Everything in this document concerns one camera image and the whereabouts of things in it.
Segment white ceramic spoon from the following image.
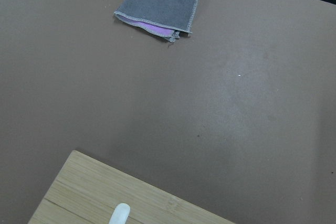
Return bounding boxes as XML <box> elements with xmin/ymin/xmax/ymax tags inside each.
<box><xmin>109</xmin><ymin>203</ymin><xmax>131</xmax><ymax>224</ymax></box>

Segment purple folded cloth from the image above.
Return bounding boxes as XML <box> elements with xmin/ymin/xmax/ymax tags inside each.
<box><xmin>116</xmin><ymin>15</ymin><xmax>180</xmax><ymax>42</ymax></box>

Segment grey folded cloth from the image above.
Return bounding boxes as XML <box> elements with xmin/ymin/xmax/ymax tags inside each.
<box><xmin>114</xmin><ymin>0</ymin><xmax>198</xmax><ymax>34</ymax></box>

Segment bamboo cutting board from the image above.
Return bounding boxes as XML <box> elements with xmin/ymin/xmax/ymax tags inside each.
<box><xmin>29</xmin><ymin>151</ymin><xmax>229</xmax><ymax>223</ymax></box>

